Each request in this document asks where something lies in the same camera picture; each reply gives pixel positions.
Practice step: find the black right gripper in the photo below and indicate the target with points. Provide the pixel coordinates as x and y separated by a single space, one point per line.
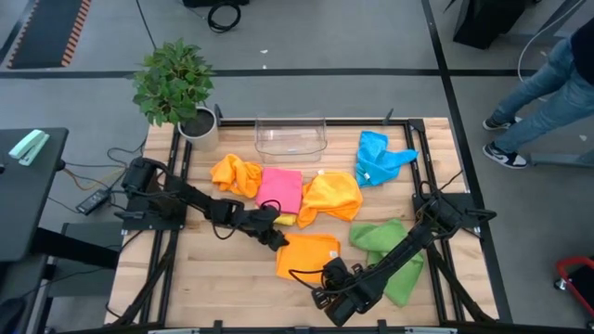
357 299

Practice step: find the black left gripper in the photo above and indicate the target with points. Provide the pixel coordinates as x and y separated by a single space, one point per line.
260 222

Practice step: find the yellow microfiber towel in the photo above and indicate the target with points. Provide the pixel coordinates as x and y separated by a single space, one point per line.
285 220

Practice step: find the pink microfiber towel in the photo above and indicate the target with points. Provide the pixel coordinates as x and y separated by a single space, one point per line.
280 188

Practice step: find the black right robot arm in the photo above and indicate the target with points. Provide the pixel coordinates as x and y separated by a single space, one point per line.
408 246

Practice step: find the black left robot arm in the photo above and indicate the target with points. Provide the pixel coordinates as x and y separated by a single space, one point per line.
195 199

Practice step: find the green microfiber towel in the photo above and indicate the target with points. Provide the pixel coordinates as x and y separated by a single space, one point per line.
378 239

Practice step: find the blue microfiber towel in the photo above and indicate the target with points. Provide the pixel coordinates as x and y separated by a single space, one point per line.
378 160

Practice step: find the clear plastic bin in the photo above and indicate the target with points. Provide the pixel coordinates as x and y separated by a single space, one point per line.
290 139

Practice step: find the white plant pot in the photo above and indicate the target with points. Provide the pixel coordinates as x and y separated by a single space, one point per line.
204 141

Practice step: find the black power adapter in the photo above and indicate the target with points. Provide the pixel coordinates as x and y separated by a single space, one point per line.
93 201

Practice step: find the green leafy plant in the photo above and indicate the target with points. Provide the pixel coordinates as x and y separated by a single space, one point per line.
171 83

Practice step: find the red framed black cart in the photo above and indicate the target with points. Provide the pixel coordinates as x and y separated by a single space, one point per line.
580 283

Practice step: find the black side desk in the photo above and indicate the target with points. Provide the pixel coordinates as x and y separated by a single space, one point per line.
23 209

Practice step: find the mint green stapler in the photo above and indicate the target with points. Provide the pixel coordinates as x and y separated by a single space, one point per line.
29 146

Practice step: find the black floor cabinet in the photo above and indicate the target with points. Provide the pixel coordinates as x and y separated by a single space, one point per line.
487 21

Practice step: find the black orange-edged floor mat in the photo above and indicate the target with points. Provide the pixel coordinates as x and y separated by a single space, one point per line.
46 32

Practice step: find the person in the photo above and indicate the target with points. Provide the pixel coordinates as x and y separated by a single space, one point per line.
575 88

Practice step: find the black metal table frame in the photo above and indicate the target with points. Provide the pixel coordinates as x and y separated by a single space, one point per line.
362 123

